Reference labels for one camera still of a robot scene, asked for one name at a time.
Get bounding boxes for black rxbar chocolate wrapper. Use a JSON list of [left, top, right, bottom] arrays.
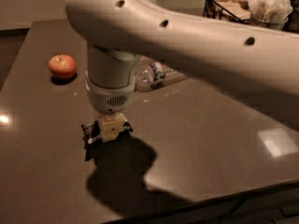
[[81, 120, 133, 161]]

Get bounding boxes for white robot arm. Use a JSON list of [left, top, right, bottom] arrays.
[[65, 0, 299, 129]]

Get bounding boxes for red apple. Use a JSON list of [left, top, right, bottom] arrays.
[[48, 54, 77, 80]]

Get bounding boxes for clear plastic water bottle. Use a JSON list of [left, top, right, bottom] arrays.
[[135, 59, 187, 92]]

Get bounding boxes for black wire napkin basket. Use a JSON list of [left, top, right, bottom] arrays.
[[203, 0, 250, 23]]

